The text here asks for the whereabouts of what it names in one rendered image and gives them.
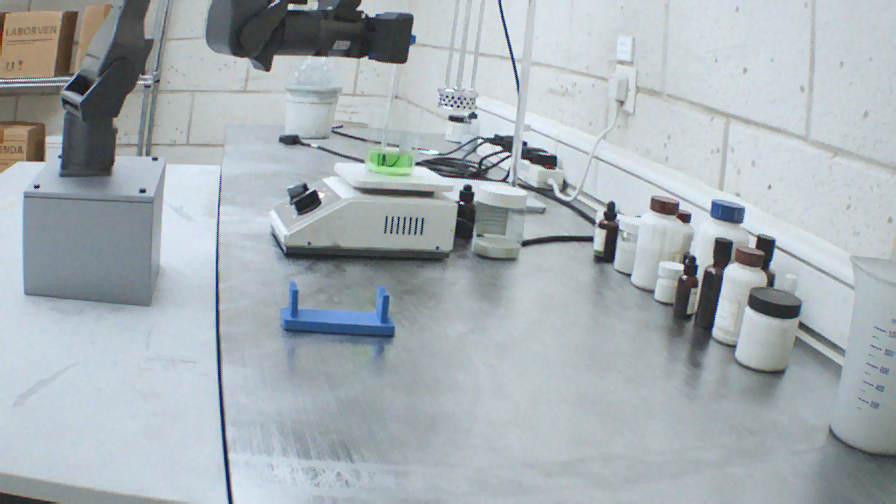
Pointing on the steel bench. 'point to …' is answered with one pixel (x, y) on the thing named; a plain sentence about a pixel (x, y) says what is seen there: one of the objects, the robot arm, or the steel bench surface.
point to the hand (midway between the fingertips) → (390, 37)
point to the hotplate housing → (374, 224)
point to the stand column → (522, 95)
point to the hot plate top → (423, 180)
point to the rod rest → (315, 321)
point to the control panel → (309, 212)
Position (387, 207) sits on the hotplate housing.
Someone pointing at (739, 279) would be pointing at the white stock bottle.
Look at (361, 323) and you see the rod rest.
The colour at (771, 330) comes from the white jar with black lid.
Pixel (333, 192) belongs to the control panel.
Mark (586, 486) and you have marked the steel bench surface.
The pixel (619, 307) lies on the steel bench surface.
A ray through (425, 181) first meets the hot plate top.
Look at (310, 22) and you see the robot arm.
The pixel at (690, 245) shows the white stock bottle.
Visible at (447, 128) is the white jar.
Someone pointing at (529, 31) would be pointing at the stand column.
